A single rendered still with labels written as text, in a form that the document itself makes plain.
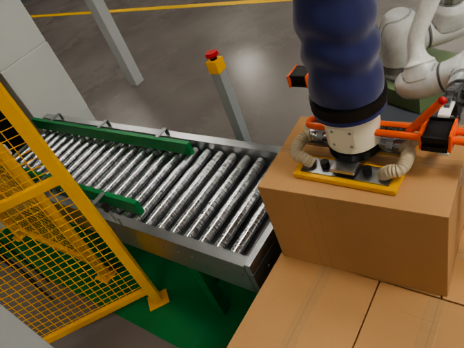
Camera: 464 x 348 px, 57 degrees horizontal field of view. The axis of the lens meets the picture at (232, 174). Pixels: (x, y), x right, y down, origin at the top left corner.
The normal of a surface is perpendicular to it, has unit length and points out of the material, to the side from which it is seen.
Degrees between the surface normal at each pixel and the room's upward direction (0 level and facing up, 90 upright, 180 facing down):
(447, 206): 0
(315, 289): 0
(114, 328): 0
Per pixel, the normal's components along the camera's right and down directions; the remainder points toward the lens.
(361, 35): 0.43, 0.71
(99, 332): -0.30, -0.72
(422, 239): -0.47, 0.69
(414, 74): -0.71, 0.23
